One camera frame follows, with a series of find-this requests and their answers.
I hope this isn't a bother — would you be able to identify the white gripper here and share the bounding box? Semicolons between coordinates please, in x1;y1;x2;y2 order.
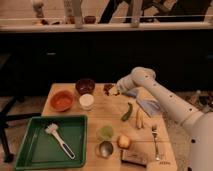
116;75;135;93

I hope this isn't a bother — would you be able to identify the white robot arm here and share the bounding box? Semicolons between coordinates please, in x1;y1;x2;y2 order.
116;67;213;171

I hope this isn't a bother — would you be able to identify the purple bowl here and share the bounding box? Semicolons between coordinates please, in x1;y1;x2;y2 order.
75;78;95;95

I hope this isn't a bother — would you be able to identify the orange bowl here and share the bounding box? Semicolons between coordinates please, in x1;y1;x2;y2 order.
50;90;74;112

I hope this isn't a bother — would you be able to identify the brown bowl on shelf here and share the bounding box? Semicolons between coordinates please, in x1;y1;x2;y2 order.
84;16;96;24

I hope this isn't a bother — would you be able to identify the blue sponge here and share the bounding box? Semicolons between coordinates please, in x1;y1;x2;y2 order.
126;88;139;98

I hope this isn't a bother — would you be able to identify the green chili pepper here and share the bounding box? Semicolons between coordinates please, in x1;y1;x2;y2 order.
121;102;133;122

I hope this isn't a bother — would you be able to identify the blue cloth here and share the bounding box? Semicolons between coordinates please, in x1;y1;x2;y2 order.
136;98;162;117

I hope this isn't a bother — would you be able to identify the white cup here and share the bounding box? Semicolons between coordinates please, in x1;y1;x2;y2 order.
79;94;94;110

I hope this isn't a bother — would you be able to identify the green cup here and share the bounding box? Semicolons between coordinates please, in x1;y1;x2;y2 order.
98;125;114;141

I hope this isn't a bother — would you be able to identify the silver fork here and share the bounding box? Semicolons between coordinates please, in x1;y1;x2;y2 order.
151;125;161;161

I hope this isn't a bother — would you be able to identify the yellow potato toy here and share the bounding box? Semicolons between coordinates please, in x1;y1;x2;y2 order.
117;135;131;149

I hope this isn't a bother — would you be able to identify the metal cup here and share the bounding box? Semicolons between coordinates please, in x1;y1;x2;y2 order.
99;141;114;158

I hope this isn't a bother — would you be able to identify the brown sponge block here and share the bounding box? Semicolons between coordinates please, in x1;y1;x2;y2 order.
121;150;148;167

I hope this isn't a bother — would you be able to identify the white dish brush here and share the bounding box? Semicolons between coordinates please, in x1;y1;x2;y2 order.
45;123;75;160

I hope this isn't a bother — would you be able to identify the green plastic tray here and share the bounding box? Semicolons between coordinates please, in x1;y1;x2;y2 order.
15;115;87;171

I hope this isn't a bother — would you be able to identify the black office chair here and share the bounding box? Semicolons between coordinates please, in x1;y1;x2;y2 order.
0;53;42;164

